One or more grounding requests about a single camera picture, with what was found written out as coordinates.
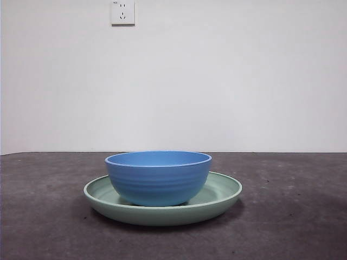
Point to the pale green plate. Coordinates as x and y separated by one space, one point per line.
162 216

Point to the white wall socket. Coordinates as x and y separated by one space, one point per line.
123 13

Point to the blue ribbed bowl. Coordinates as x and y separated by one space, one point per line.
160 184

